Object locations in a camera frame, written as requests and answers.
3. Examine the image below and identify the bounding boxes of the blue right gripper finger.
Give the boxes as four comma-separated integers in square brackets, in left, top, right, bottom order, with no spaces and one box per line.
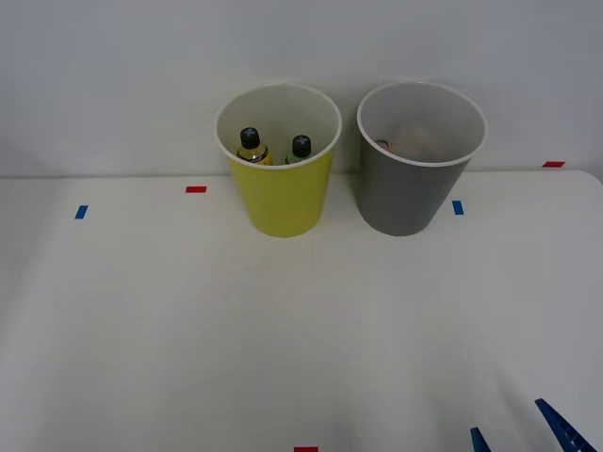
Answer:
[534,397,600,452]
[469,427,493,452]

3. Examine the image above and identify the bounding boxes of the yellow label bottle black cap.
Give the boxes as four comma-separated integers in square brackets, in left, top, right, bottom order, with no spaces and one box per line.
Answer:
[236,126,275,167]

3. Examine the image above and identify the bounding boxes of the grey plastic bin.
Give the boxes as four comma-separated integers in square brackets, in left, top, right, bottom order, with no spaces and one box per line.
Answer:
[355,80,489,237]

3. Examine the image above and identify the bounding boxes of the yellow-green plastic bin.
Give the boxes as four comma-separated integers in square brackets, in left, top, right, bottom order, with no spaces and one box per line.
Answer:
[213,82,343,239]

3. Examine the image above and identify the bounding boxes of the green label bottle black cap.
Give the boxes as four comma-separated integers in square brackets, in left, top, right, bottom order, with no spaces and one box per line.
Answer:
[284,134,314,166]

